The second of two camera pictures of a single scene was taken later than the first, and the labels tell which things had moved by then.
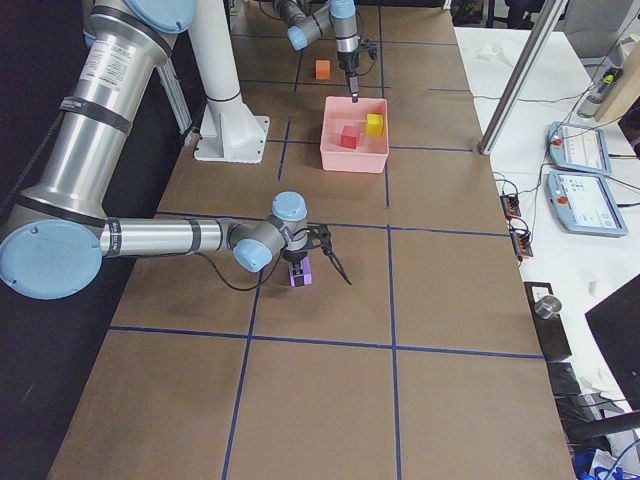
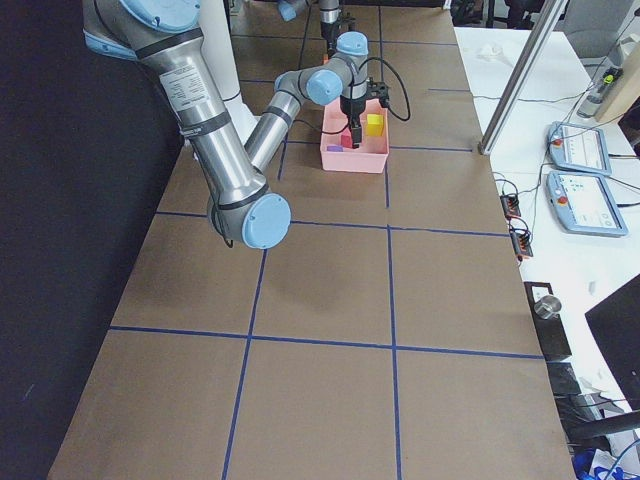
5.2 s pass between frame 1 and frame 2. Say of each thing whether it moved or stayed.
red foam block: stayed
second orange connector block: stayed
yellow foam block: stayed
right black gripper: moved
